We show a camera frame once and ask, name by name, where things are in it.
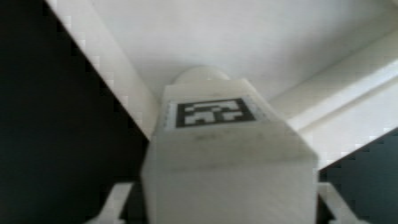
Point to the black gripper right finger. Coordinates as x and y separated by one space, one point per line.
343 216

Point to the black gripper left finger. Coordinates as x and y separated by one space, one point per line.
111 213

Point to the white square tabletop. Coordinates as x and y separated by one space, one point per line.
310 47

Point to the white table leg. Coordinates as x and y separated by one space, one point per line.
230 169

